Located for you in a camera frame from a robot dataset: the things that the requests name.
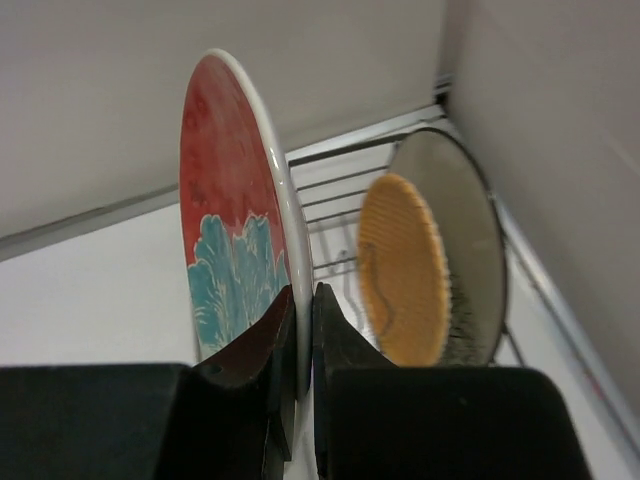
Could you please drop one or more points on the grey plate with tree branches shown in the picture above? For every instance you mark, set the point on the grey plate with tree branches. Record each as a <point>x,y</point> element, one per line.
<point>455,189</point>

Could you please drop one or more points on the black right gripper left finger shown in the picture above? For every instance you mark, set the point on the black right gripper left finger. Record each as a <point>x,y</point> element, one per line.
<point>252,412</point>

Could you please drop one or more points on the orange woven plate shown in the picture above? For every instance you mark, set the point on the orange woven plate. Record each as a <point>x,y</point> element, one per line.
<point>403,273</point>

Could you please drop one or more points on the black wire dish rack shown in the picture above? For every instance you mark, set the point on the black wire dish rack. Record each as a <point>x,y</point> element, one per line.
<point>539,330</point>

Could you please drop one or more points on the red plate with teal flower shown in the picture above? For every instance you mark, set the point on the red plate with teal flower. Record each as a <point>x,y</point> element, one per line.
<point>245,235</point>

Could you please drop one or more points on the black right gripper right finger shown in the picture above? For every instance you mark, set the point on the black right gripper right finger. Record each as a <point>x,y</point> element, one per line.
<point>354,405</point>

